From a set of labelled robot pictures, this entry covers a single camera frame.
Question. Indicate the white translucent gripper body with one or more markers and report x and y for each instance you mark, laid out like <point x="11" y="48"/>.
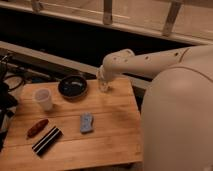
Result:
<point x="103" y="77"/>

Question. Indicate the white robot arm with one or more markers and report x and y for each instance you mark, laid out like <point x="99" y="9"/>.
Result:
<point x="177" y="108"/>

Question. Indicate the black round bowl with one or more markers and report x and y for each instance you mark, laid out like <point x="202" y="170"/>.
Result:
<point x="72" y="86"/>

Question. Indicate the blue sponge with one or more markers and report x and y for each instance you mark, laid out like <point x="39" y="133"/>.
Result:
<point x="86" y="121"/>

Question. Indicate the translucent white plastic cup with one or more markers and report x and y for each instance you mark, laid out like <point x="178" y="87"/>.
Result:
<point x="43" y="98"/>

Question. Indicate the wooden cutting board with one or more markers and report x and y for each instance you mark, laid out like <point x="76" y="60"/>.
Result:
<point x="115" y="138"/>

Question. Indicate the brown sausage toy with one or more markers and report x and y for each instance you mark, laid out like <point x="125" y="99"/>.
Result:
<point x="36" y="128"/>

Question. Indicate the black white striped block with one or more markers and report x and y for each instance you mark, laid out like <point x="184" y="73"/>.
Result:
<point x="47" y="141"/>

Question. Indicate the black equipment on left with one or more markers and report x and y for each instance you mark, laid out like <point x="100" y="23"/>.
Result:
<point x="7" y="101"/>

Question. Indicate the metal window frame rail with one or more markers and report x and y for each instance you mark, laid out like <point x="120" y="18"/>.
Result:
<point x="189" y="21"/>

